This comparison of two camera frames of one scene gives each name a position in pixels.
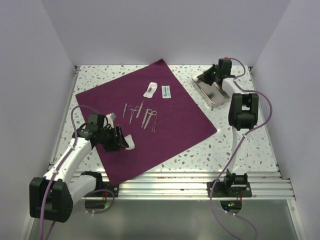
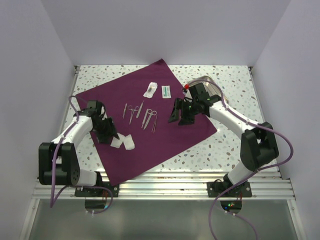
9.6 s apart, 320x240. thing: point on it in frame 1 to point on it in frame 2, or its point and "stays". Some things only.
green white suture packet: [166, 91] stays
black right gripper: [204, 77] to [186, 119]
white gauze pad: [130, 142] stays
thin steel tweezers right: [155, 125] stays
